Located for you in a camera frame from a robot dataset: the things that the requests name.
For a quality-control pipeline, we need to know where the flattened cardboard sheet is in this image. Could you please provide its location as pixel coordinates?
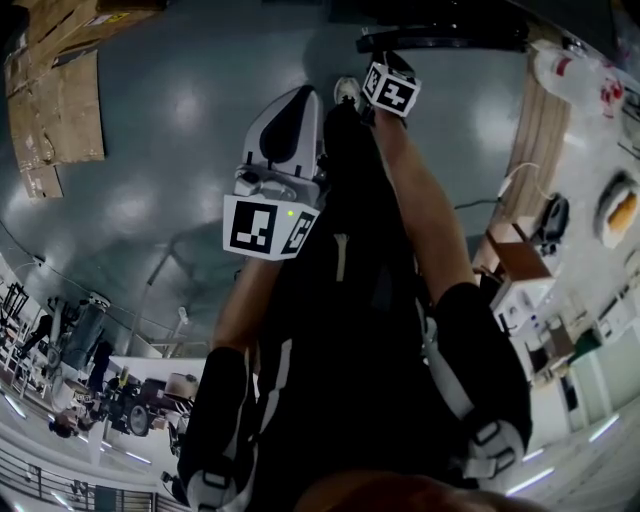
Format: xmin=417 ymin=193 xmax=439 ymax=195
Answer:
xmin=3 ymin=49 xmax=107 ymax=200

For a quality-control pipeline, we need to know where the white tray with orange item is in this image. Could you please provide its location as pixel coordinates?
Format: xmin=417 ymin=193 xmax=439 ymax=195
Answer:
xmin=594 ymin=169 xmax=640 ymax=251

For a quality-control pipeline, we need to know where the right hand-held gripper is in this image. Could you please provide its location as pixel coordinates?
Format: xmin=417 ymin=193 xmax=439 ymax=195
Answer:
xmin=359 ymin=51 xmax=423 ymax=126

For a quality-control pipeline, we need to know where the person's left forearm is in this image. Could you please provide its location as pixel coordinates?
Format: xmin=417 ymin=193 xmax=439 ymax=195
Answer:
xmin=212 ymin=254 xmax=286 ymax=354

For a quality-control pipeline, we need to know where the round black machine door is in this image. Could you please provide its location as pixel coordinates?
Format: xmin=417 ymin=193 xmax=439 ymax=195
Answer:
xmin=355 ymin=22 xmax=531 ymax=55

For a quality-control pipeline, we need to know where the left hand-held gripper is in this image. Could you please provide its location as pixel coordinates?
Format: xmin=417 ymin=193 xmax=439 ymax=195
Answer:
xmin=222 ymin=84 xmax=332 ymax=263

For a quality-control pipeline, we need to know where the white power strip with cable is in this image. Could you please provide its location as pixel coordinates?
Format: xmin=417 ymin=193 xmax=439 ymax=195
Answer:
xmin=497 ymin=162 xmax=551 ymax=201

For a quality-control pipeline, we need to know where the person's right forearm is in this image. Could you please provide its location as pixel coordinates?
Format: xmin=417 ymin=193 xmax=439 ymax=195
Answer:
xmin=373 ymin=107 xmax=479 ymax=306

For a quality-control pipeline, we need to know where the white topped wooden cabinet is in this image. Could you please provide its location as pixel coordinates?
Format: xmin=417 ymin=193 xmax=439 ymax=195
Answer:
xmin=472 ymin=222 xmax=557 ymax=346

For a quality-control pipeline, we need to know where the black oval floor device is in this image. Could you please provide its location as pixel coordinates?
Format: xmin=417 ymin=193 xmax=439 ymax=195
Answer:
xmin=532 ymin=192 xmax=571 ymax=257

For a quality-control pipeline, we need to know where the person's face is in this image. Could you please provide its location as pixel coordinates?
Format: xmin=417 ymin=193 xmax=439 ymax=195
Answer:
xmin=294 ymin=469 xmax=546 ymax=512

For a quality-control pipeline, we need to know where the person's right white shoe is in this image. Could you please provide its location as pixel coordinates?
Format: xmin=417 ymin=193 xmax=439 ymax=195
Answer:
xmin=333 ymin=74 xmax=361 ymax=106

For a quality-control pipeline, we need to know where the wooden slat floor mat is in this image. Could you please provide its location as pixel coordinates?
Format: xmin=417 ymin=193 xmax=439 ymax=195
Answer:
xmin=498 ymin=49 xmax=572 ymax=236

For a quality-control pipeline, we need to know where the person's black clothing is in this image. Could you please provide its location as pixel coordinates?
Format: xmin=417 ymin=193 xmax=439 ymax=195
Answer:
xmin=177 ymin=102 xmax=534 ymax=506

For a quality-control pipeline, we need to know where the white grey shoulder strap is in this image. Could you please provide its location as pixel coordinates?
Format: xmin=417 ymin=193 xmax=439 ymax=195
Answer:
xmin=414 ymin=299 xmax=527 ymax=494
xmin=184 ymin=339 xmax=294 ymax=512

